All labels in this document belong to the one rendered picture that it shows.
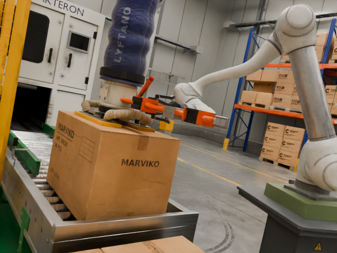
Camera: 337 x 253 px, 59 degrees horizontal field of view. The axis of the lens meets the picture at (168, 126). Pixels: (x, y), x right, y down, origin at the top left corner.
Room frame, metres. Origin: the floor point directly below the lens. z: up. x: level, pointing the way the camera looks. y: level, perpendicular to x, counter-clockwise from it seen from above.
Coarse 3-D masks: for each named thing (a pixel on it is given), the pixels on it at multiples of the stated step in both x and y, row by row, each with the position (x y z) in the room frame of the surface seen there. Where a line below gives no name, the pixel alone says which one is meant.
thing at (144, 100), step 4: (136, 96) 1.31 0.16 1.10; (132, 100) 1.30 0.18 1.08; (136, 100) 1.26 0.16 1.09; (140, 100) 1.24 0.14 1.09; (144, 100) 1.24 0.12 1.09; (148, 100) 1.26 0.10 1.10; (152, 100) 1.27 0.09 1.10; (156, 100) 1.28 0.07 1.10; (132, 104) 1.28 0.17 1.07; (136, 104) 1.27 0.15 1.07; (140, 104) 1.25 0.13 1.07; (132, 108) 1.30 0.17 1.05; (136, 108) 1.25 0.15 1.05; (140, 108) 1.24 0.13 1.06; (144, 108) 1.25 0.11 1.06; (148, 108) 1.26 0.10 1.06; (152, 112) 1.28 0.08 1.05; (156, 112) 1.30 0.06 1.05
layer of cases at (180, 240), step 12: (156, 240) 1.17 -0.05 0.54; (168, 240) 1.19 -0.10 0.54; (180, 240) 1.22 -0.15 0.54; (72, 252) 0.96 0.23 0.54; (84, 252) 0.97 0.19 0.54; (96, 252) 0.99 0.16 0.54; (108, 252) 1.01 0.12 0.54; (120, 252) 1.02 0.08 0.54; (132, 252) 1.04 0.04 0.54; (144, 252) 1.06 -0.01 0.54; (156, 252) 1.08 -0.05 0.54; (168, 252) 1.09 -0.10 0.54; (180, 252) 1.11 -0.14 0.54; (192, 252) 1.13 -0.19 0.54; (204, 252) 1.15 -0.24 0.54
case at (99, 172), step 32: (64, 128) 1.49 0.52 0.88; (96, 128) 1.18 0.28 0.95; (128, 128) 1.40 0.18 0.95; (64, 160) 1.42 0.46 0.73; (96, 160) 1.13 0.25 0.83; (128, 160) 1.22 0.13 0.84; (160, 160) 1.31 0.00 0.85; (64, 192) 1.35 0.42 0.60; (96, 192) 1.15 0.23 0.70; (128, 192) 1.23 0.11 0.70; (160, 192) 1.34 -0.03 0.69
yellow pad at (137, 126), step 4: (120, 120) 1.53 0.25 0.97; (124, 120) 1.53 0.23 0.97; (136, 120) 1.48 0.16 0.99; (124, 124) 1.49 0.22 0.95; (128, 124) 1.46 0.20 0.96; (132, 124) 1.44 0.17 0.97; (136, 124) 1.43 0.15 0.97; (132, 128) 1.43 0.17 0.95; (136, 128) 1.40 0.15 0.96; (140, 128) 1.39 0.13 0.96; (144, 128) 1.41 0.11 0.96; (148, 128) 1.43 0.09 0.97; (152, 132) 1.44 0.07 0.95
